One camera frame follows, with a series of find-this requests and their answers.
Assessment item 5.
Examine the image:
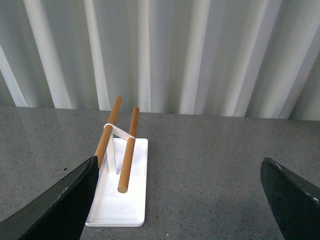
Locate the white pleated curtain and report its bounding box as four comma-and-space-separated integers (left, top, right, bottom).
0, 0, 320, 120

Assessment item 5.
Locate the white rack with wooden bars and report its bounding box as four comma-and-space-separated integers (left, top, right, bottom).
85, 96, 149, 227

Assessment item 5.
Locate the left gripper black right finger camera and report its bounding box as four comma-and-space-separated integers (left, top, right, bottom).
260, 157, 320, 240

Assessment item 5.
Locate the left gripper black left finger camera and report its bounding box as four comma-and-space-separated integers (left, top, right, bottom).
0, 156, 99, 240

